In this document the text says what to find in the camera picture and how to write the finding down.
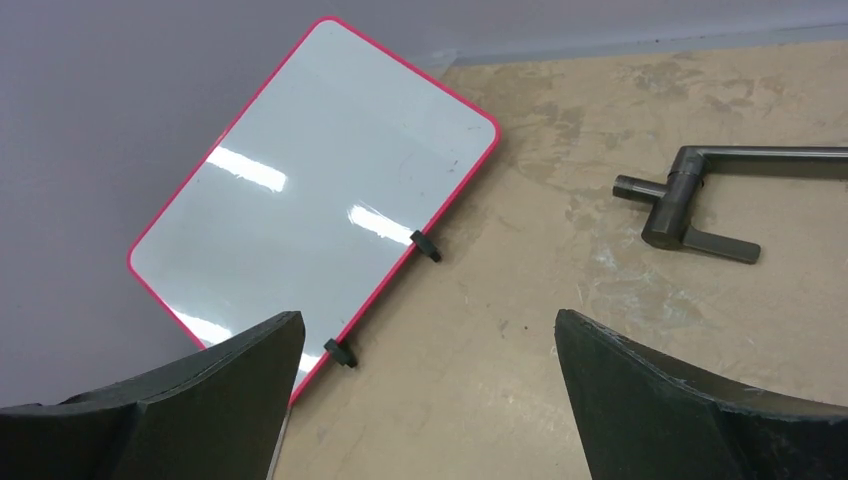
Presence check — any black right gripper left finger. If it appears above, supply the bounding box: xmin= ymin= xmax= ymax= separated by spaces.
xmin=1 ymin=312 xmax=306 ymax=479

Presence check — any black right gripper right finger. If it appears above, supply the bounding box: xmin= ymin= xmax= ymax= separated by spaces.
xmin=554 ymin=309 xmax=847 ymax=479

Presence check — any pink framed whiteboard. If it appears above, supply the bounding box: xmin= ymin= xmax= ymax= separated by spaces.
xmin=127 ymin=17 xmax=501 ymax=395

